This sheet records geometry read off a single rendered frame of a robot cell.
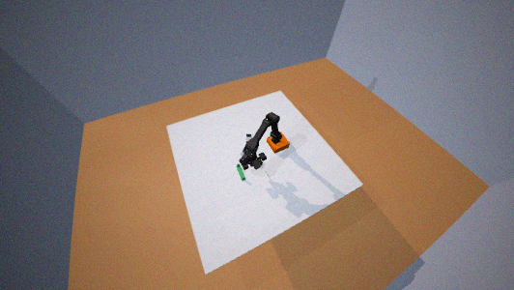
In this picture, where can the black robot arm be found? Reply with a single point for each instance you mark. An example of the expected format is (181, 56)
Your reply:
(253, 144)

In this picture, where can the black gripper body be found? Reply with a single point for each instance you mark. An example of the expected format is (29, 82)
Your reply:
(262, 156)

